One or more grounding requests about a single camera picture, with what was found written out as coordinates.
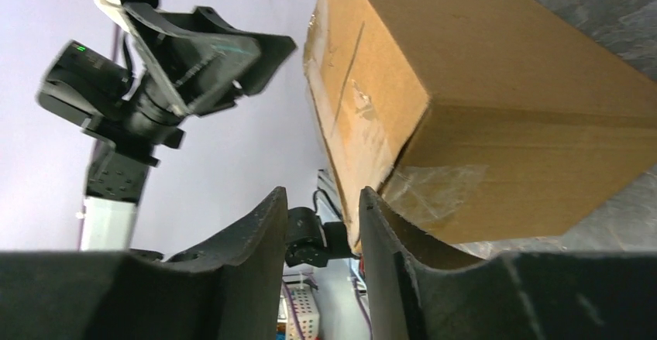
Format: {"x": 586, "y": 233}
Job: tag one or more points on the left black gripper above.
{"x": 198, "y": 65}

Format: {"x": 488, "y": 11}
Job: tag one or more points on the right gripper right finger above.
{"x": 422, "y": 288}

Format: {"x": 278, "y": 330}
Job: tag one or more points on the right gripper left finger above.
{"x": 226, "y": 287}

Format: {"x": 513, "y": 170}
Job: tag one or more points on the brown cardboard express box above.
{"x": 477, "y": 120}

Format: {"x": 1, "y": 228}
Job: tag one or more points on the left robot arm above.
{"x": 89, "y": 90}

